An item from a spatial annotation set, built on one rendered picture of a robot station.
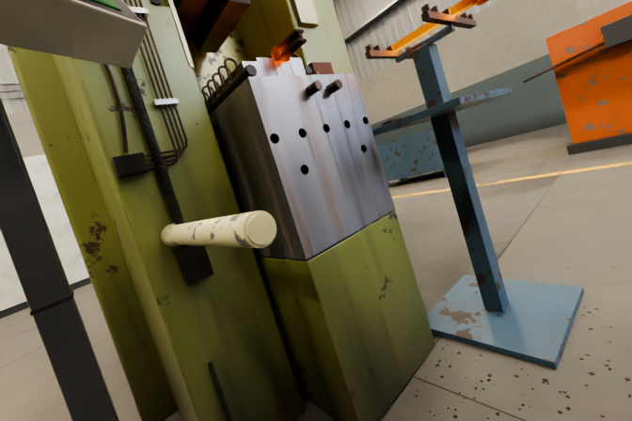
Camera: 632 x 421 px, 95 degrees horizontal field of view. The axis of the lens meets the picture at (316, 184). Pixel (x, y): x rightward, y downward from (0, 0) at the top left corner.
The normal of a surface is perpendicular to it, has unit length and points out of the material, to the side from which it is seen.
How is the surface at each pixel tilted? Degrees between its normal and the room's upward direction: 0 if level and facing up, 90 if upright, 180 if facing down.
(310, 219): 90
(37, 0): 150
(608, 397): 0
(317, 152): 90
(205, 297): 90
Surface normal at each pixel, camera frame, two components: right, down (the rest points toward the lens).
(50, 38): 0.69, 0.70
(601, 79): -0.72, 0.26
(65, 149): 0.62, -0.15
